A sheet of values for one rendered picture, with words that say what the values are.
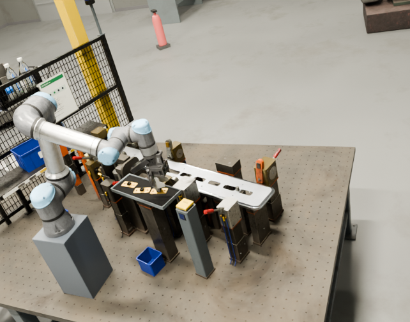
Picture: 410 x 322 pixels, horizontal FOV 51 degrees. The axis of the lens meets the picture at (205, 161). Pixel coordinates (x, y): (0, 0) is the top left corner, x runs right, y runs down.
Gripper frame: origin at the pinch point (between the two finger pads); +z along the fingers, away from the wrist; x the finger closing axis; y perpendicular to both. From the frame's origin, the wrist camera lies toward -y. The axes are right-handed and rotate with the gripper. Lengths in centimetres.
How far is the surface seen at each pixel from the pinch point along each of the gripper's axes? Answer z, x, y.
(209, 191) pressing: 21.9, 24.5, 14.2
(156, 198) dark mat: 5.9, -0.3, -2.4
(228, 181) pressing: 22.0, 33.1, 22.9
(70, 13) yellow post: -56, 128, -98
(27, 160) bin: 10, 43, -111
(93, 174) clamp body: 23, 44, -68
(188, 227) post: 17.4, -7.7, 12.9
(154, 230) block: 29.3, 2.2, -11.5
